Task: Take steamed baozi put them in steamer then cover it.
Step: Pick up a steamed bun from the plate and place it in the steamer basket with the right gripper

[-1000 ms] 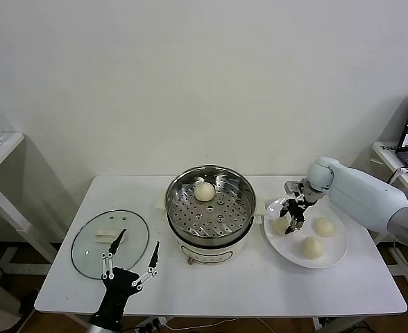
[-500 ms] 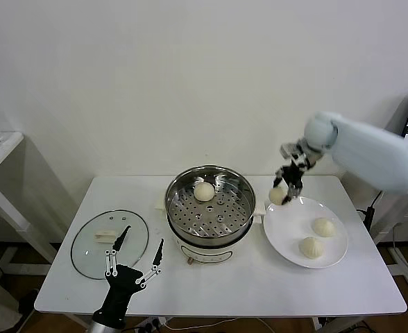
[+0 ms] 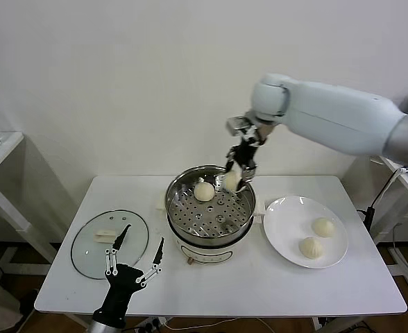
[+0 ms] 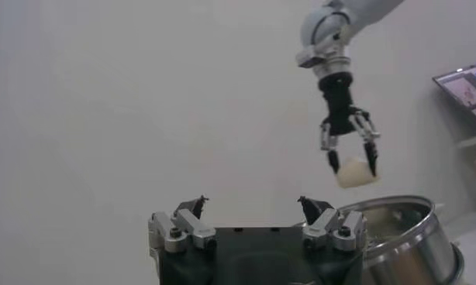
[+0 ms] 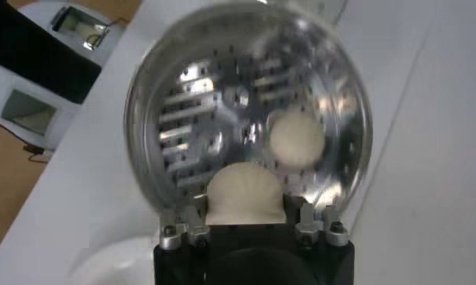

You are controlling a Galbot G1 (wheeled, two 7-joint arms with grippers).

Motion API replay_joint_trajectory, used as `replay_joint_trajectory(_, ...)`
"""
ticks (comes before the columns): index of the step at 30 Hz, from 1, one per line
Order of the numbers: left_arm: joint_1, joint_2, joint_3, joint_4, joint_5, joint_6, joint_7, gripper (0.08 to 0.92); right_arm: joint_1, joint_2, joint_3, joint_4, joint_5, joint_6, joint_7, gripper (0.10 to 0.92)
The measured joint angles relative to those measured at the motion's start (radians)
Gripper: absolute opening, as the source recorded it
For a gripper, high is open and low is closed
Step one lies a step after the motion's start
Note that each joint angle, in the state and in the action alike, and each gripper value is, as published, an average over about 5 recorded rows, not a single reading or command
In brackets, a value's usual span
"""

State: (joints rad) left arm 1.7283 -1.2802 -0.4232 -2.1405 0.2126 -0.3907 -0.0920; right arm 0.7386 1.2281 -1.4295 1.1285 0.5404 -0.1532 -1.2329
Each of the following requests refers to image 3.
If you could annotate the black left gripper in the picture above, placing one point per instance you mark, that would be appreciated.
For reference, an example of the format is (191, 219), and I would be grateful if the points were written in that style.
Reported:
(122, 282)

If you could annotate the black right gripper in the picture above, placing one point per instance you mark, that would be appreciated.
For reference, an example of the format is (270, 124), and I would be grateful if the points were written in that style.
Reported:
(246, 154)

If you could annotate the white steamed baozi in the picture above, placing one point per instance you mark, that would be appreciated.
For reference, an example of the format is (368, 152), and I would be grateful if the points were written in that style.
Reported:
(204, 191)
(232, 181)
(311, 248)
(323, 227)

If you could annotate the round glass pot lid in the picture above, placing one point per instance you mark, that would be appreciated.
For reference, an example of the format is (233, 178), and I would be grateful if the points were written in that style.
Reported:
(89, 256)

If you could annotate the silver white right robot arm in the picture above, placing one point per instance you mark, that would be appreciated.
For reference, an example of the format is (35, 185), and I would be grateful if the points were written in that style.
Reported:
(329, 107)

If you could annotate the stainless steel steamer basket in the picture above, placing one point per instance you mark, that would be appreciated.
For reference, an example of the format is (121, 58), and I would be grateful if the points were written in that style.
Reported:
(231, 216)

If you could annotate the white electric cooker pot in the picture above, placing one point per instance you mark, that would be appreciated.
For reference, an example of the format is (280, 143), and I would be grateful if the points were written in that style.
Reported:
(207, 255)

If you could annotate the white round plate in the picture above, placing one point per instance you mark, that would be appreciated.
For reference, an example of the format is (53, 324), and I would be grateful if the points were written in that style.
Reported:
(284, 229)

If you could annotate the white power strip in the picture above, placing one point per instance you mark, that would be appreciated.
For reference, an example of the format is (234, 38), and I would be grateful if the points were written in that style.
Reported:
(152, 324)

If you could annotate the black power adapter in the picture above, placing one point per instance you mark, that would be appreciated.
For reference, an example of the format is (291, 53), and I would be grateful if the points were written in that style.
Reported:
(370, 216)

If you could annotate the white side table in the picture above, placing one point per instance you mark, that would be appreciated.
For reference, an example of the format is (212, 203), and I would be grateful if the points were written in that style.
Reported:
(2, 152)
(403, 263)

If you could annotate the white table leg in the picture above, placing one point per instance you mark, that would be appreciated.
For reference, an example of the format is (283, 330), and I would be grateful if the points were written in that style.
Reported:
(318, 322)

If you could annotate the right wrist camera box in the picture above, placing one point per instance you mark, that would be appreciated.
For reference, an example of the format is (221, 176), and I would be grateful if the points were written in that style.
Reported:
(240, 124)

